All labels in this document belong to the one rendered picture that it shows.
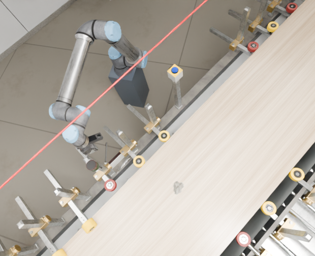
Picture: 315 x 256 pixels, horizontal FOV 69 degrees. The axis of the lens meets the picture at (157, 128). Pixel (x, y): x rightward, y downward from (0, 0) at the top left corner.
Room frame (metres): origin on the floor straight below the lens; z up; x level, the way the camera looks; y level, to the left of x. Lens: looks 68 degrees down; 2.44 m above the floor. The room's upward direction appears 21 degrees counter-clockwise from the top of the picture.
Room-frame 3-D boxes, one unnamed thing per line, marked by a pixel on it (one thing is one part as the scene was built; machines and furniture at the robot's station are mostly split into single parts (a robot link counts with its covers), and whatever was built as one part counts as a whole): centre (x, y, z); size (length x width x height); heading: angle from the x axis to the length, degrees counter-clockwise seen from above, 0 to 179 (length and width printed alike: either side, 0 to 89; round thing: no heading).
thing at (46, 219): (0.26, 0.93, 0.94); 0.13 x 0.06 x 0.05; 116
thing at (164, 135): (0.54, -0.02, 0.85); 0.08 x 0.08 x 0.11
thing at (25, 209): (0.26, 0.95, 0.95); 0.50 x 0.04 x 0.04; 26
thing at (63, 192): (0.37, 0.68, 0.91); 0.03 x 0.03 x 0.48; 26
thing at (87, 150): (0.60, 0.47, 1.10); 0.09 x 0.08 x 0.12; 106
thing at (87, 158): (0.48, 0.46, 0.94); 0.03 x 0.03 x 0.48; 26
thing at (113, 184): (0.35, 0.44, 0.85); 0.08 x 0.08 x 0.11
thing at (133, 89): (1.46, 0.10, 0.30); 0.25 x 0.25 x 0.60; 55
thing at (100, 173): (0.47, 0.48, 0.84); 0.13 x 0.06 x 0.05; 116
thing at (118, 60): (1.45, 0.09, 0.79); 0.17 x 0.15 x 0.18; 56
